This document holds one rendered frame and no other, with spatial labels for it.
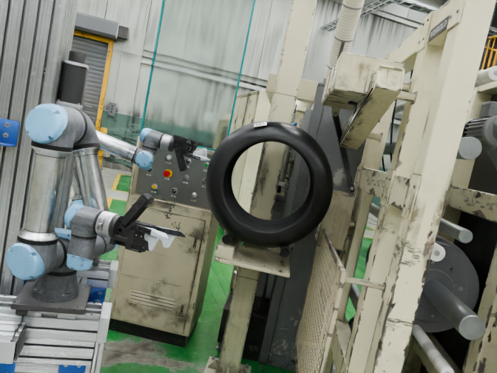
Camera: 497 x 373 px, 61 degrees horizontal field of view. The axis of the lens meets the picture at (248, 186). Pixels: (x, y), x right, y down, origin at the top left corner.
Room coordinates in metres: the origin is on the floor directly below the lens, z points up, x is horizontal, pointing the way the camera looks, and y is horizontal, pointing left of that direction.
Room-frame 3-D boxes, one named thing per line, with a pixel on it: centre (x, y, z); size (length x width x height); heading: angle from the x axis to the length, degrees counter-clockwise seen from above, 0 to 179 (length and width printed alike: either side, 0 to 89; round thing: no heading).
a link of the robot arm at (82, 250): (1.28, 0.46, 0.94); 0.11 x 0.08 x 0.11; 170
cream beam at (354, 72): (1.98, -0.39, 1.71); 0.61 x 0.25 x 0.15; 176
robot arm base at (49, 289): (1.42, 0.59, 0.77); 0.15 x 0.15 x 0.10
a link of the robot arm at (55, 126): (1.29, 0.61, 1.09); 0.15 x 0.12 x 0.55; 170
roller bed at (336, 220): (2.32, -0.50, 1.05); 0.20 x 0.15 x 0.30; 176
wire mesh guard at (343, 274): (1.87, -0.41, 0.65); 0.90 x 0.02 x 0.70; 176
